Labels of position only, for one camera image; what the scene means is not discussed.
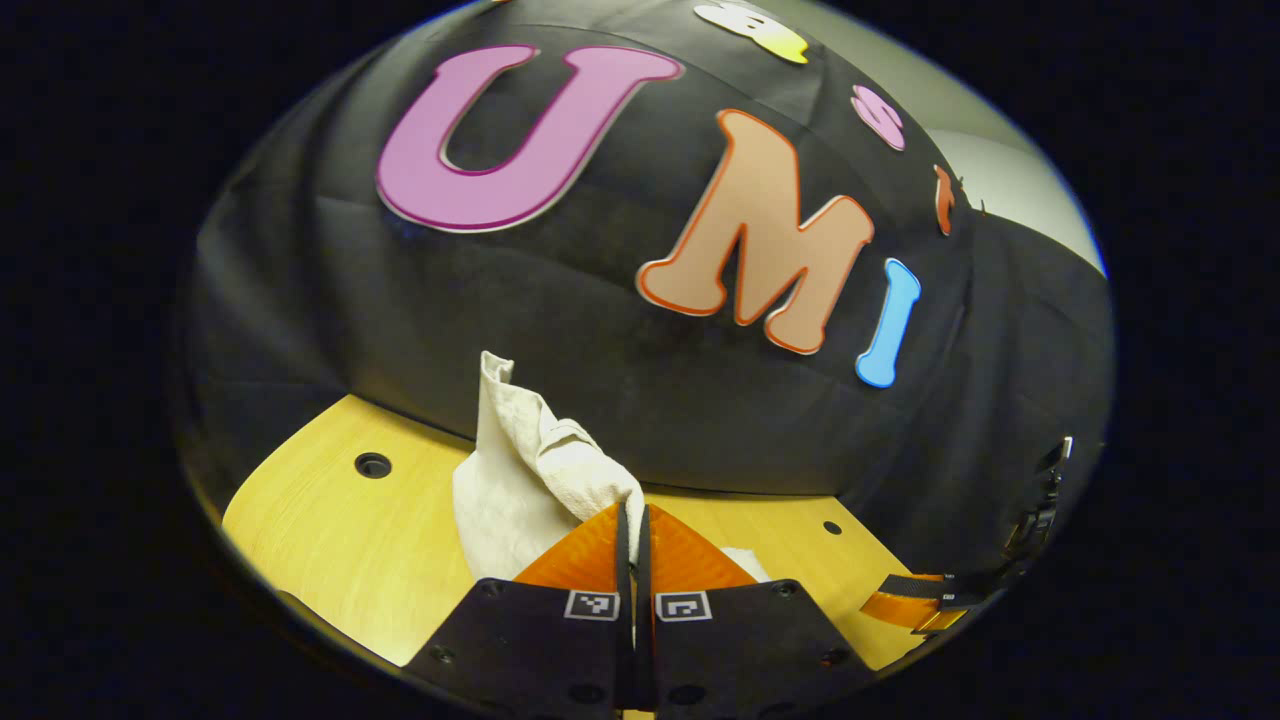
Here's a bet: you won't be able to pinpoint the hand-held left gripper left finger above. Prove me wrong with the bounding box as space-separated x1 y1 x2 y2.
404 502 637 718

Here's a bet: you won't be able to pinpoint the white jeans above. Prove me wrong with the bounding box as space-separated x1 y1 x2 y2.
452 350 773 585

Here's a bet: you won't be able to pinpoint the black backdrop cloth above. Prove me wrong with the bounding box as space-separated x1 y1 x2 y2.
175 0 1116 601

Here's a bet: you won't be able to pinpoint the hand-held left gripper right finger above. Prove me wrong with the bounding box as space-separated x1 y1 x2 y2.
636 504 878 715

